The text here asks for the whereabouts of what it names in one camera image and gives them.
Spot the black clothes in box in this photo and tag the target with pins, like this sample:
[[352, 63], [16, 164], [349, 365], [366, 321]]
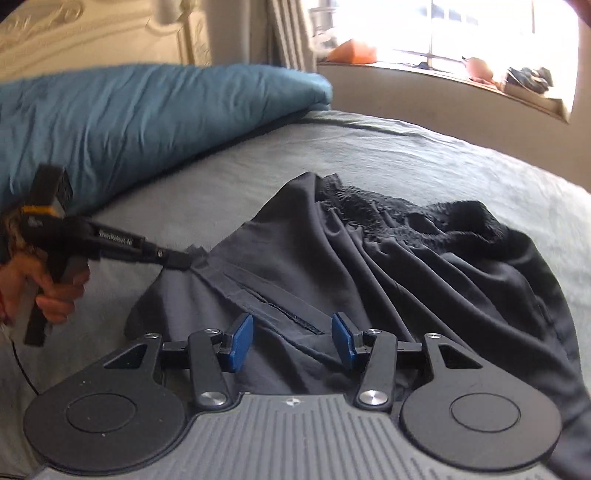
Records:
[[531, 79]]

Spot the pink round pot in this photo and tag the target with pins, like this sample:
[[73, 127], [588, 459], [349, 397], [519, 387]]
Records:
[[479, 69]]

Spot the metal window grille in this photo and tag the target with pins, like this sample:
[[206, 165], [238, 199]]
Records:
[[433, 27]]

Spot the orange bag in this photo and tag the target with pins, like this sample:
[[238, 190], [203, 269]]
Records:
[[355, 51]]

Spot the grey bed sheet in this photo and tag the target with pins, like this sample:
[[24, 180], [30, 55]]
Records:
[[415, 147]]

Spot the person's left hand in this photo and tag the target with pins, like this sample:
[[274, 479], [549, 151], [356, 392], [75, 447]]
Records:
[[69, 288]]

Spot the black shorts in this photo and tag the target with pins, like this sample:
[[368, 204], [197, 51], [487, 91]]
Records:
[[392, 286]]

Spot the cream carved headboard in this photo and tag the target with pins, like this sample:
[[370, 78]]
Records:
[[92, 41]]

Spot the wooden window sill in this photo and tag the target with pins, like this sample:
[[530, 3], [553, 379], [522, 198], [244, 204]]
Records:
[[415, 71]]

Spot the white plastic bag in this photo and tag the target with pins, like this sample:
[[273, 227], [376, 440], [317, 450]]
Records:
[[323, 44]]

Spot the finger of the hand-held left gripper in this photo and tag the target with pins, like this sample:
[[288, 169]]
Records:
[[175, 261]]

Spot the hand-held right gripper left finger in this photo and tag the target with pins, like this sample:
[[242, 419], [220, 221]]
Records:
[[241, 341]]

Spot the cardboard box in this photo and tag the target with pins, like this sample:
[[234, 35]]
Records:
[[535, 99]]

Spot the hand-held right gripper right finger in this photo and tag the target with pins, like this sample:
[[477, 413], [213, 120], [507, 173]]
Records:
[[342, 339]]

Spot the blue pillow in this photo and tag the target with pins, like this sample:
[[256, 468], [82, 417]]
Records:
[[161, 120]]

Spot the beige curtain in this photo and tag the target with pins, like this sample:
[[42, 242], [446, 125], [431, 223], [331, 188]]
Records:
[[291, 32]]

